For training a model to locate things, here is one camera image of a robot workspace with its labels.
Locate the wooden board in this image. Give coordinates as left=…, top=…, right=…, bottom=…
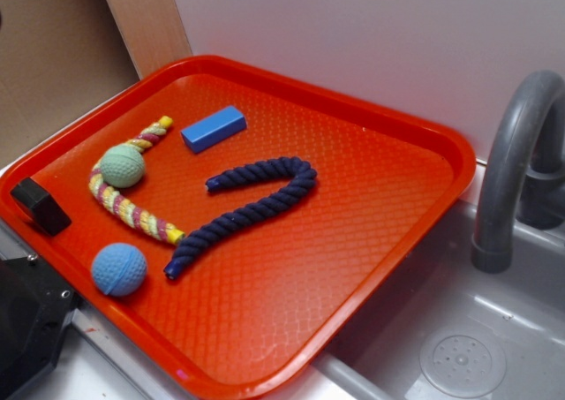
left=106, top=0, right=192, bottom=79

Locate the blue dimpled ball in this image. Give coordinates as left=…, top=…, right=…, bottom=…
left=91, top=243, right=147, bottom=297

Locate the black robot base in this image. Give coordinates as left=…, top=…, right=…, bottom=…
left=1, top=253, right=79, bottom=399

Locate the blue rectangular block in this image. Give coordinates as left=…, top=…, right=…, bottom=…
left=181, top=106, right=247, bottom=154

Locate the grey toy faucet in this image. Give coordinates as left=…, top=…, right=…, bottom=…
left=471, top=70, right=564, bottom=274

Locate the navy blue rope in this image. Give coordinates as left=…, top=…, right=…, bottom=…
left=163, top=156, right=319, bottom=282

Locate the green dimpled ball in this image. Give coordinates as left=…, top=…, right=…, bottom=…
left=100, top=145, right=146, bottom=188

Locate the grey plastic sink basin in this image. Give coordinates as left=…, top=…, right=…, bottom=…
left=315, top=202, right=564, bottom=399

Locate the red plastic tray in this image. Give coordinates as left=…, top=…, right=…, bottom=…
left=1, top=56, right=475, bottom=399

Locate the multicolour braided rope toy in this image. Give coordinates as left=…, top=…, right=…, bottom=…
left=88, top=116, right=185, bottom=245

